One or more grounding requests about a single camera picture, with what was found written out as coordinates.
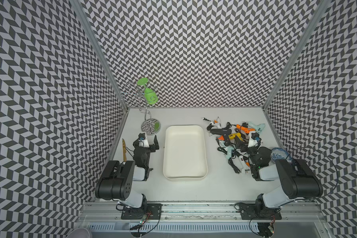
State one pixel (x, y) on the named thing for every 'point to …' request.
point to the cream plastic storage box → (185, 155)
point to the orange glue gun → (246, 130)
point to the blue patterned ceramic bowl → (280, 153)
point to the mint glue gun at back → (258, 128)
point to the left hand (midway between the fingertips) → (148, 136)
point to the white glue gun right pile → (252, 142)
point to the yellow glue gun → (231, 136)
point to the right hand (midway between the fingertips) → (243, 136)
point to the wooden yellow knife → (124, 153)
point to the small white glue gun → (216, 123)
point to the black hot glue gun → (225, 132)
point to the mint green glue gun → (229, 148)
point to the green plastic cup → (150, 95)
